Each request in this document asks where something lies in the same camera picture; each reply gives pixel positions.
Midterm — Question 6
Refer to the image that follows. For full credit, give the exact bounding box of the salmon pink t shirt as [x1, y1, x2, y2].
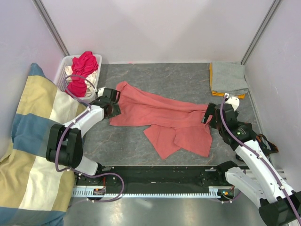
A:
[110, 81, 212, 159]

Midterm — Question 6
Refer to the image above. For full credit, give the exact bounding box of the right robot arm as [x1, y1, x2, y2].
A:
[202, 101, 301, 226]

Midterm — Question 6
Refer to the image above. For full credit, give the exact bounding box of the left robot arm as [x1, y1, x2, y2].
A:
[46, 87, 121, 185]

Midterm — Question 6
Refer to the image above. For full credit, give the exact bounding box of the cream t shirt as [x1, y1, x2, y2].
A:
[66, 70, 97, 97]

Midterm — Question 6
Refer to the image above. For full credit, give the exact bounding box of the magenta t shirt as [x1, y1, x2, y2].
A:
[64, 51, 99, 98]

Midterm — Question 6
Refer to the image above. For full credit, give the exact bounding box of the floral dark bag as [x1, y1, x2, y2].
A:
[235, 122, 279, 161]

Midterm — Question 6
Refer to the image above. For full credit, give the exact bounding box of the white plastic laundry basket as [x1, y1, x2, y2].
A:
[54, 51, 103, 101]

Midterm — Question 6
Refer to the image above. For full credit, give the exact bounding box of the blue yellow checked pillow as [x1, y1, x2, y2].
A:
[0, 63, 85, 226]

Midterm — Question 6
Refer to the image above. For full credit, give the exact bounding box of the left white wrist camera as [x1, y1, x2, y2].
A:
[96, 87, 106, 97]

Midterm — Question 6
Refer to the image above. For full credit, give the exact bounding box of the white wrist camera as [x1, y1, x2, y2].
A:
[96, 87, 106, 97]
[224, 93, 240, 111]

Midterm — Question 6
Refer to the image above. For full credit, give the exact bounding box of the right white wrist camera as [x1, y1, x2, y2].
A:
[224, 93, 240, 111]

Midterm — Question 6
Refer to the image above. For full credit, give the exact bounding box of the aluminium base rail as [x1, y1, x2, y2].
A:
[240, 169, 287, 190]

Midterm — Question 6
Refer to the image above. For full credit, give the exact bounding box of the grey slotted cable duct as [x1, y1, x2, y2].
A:
[71, 186, 234, 198]

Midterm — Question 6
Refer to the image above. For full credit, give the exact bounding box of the right aluminium frame post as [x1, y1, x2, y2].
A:
[240, 0, 283, 65]

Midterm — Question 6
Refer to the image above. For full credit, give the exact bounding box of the aluminium frame post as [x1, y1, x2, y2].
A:
[32, 0, 70, 56]
[240, 0, 283, 65]

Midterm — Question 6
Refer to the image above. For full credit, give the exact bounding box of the left aluminium frame post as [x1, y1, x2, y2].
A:
[32, 0, 70, 56]

